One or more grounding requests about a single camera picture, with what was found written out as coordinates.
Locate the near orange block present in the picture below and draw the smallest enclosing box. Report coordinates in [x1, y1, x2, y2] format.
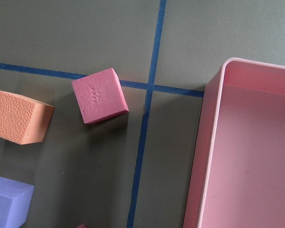
[0, 90, 55, 145]

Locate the dark pink block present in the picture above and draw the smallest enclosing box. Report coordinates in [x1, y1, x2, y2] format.
[76, 223, 87, 228]
[71, 68, 129, 124]

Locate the left dark pink block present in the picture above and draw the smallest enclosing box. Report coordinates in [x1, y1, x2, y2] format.
[76, 223, 87, 228]

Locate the right dark pink block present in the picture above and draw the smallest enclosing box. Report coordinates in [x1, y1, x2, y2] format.
[71, 68, 129, 124]

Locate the near purple block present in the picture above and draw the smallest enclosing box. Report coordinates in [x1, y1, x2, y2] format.
[0, 177, 34, 228]

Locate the pink tray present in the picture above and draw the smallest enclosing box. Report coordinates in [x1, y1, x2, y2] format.
[183, 58, 285, 228]

